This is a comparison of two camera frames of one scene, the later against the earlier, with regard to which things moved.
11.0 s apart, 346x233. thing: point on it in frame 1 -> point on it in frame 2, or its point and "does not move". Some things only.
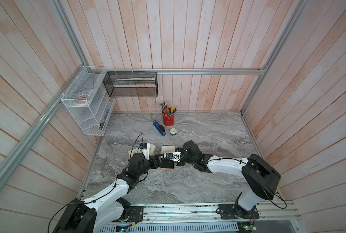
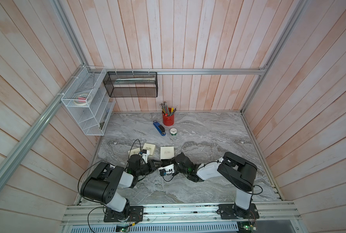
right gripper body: [184, 157] -> [177, 169]
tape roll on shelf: [82, 99] does not move
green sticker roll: [173, 131] does not move
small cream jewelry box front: [131, 152] does not move
